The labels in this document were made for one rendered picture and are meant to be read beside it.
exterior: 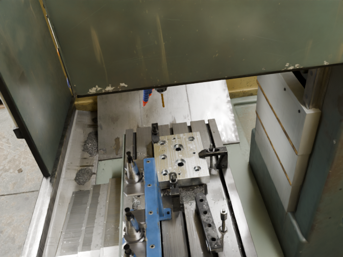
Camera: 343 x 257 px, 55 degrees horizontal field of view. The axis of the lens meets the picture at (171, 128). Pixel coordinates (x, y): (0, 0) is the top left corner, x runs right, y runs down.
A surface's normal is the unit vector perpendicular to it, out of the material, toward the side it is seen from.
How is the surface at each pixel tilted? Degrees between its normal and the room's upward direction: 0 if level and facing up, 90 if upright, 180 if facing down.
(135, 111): 24
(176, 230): 0
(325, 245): 90
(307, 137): 90
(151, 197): 0
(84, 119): 17
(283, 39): 90
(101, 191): 7
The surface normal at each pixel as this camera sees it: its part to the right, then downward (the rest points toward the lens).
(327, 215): 0.09, 0.63
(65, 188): 0.21, -0.77
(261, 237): -0.09, -0.76
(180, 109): -0.05, -0.44
